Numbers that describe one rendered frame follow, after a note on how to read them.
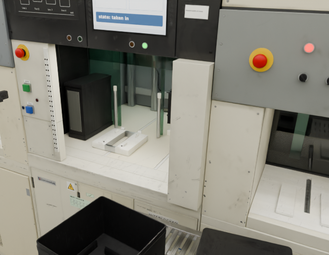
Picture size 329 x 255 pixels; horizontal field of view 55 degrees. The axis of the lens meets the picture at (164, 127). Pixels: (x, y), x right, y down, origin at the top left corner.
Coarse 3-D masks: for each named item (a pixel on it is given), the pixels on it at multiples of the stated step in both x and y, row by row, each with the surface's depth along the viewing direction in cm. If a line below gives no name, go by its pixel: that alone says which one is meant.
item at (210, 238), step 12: (204, 228) 108; (204, 240) 103; (216, 240) 103; (228, 240) 103; (240, 240) 103; (252, 240) 103; (204, 252) 98; (216, 252) 98; (228, 252) 98; (240, 252) 98; (252, 252) 98; (264, 252) 98; (276, 252) 99; (288, 252) 99
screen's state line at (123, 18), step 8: (96, 16) 111; (104, 16) 110; (112, 16) 108; (120, 16) 107; (128, 16) 106; (136, 16) 105; (144, 16) 103; (152, 16) 102; (160, 16) 101; (136, 24) 106; (144, 24) 104; (152, 24) 103; (160, 24) 102
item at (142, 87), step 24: (24, 0) 122; (48, 0) 117; (72, 0) 113; (168, 0) 98; (168, 24) 101; (24, 48) 131; (120, 72) 213; (144, 72) 213; (168, 72) 206; (144, 96) 220
